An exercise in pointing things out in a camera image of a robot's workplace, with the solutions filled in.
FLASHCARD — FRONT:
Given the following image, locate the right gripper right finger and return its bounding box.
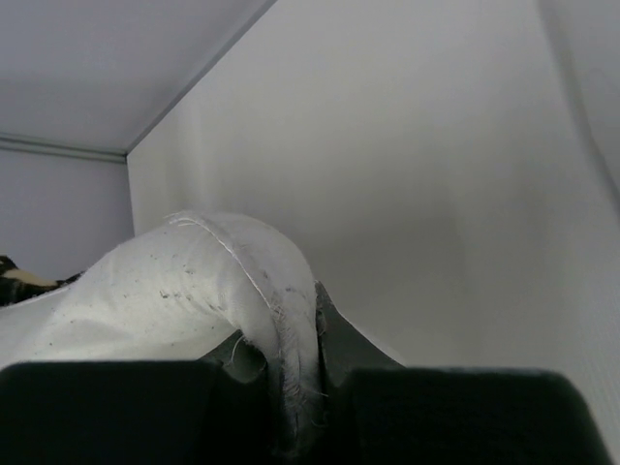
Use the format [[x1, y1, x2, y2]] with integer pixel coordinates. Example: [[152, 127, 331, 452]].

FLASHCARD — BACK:
[[314, 283, 611, 464]]

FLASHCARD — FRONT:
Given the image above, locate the black floral pillowcase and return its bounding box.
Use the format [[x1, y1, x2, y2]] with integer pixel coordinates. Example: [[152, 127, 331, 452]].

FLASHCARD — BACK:
[[1, 255, 82, 307]]

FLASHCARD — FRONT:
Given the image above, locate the left aluminium frame post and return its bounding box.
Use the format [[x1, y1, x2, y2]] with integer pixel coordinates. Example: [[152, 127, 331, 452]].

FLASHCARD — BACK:
[[1, 135, 127, 164]]

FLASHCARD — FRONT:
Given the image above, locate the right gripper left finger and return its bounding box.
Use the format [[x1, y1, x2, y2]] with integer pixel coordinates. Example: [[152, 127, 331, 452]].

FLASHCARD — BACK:
[[1, 361, 271, 464]]

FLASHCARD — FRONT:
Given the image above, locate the white pillow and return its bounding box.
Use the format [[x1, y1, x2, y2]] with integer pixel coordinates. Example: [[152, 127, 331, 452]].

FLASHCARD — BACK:
[[1, 210, 322, 456]]

